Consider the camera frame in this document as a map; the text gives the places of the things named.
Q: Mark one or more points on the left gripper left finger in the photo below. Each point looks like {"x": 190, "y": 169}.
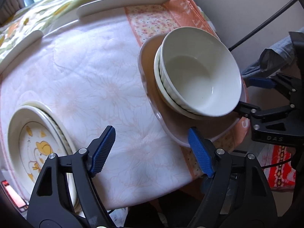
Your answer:
{"x": 64, "y": 194}

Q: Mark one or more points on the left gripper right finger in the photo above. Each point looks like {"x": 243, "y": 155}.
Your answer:
{"x": 237, "y": 195}

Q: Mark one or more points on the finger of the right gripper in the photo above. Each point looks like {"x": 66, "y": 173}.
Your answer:
{"x": 284, "y": 114}
{"x": 286, "y": 85}

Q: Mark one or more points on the white ribbed bowl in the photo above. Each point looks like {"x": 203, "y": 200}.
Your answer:
{"x": 199, "y": 72}

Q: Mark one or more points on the white plate yellow duck print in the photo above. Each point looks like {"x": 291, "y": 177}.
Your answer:
{"x": 34, "y": 132}

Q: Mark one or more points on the cream round bowl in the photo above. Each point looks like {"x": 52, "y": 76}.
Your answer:
{"x": 166, "y": 97}

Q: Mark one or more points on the pink scalloped dish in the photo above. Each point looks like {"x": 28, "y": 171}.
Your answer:
{"x": 177, "y": 125}

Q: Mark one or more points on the grey hanging clothing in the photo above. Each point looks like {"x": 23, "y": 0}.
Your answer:
{"x": 272, "y": 59}

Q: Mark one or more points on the red glowing device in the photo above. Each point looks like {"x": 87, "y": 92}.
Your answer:
{"x": 17, "y": 201}

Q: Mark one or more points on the red patterned cloth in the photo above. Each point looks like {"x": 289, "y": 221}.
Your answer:
{"x": 280, "y": 178}

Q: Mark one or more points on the white floral tablecloth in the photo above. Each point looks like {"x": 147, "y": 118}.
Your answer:
{"x": 87, "y": 73}

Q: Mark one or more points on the floral green orange duvet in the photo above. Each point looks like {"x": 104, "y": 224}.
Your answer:
{"x": 37, "y": 16}

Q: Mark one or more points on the brown left curtain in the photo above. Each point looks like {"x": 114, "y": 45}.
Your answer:
{"x": 10, "y": 4}

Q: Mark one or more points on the white tray left rail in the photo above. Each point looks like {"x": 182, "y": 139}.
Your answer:
{"x": 25, "y": 43}

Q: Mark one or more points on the white tray rail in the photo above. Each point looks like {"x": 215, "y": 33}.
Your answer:
{"x": 104, "y": 5}
{"x": 25, "y": 43}

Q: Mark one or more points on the white tray right rail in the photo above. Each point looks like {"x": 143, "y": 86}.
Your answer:
{"x": 104, "y": 5}

